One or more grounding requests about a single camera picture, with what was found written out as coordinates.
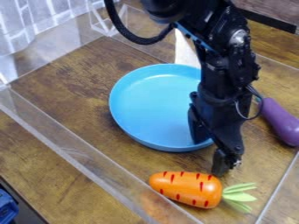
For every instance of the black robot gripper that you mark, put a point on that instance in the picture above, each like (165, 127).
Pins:
(217, 118)

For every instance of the orange toy carrot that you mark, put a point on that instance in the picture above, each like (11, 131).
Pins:
(201, 190)

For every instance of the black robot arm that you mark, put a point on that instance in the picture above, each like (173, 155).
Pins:
(218, 28)

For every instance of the purple toy eggplant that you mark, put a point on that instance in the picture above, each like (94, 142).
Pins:
(283, 122)

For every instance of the blue round plate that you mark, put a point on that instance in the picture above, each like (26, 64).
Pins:
(149, 104)

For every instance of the blue object at corner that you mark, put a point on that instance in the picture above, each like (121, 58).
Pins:
(9, 207)

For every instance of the clear acrylic enclosure wall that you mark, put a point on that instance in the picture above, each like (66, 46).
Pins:
(81, 170)

